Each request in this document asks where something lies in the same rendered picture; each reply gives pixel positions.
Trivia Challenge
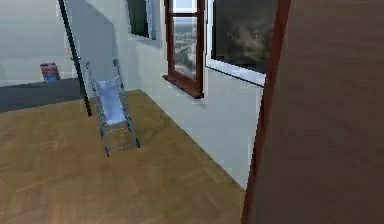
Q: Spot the brown framed window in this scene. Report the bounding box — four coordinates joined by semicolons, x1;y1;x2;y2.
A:
162;0;206;100

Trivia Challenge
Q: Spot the grey ladder rack with towel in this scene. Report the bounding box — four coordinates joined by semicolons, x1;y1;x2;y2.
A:
85;58;141;158

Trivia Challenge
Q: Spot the white framed dark picture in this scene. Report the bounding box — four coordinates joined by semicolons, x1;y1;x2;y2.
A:
205;0;279;88

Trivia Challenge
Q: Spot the small dark framed picture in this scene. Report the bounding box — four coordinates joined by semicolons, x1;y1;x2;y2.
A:
125;0;158;42

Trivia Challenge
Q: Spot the brown wooden room door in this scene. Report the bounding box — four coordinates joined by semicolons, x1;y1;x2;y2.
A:
240;0;384;224

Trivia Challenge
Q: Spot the red and blue box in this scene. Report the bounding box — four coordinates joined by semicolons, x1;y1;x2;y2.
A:
39;62;62;84

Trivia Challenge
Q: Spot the black door frame post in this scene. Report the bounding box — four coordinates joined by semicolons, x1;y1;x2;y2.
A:
57;0;93;118

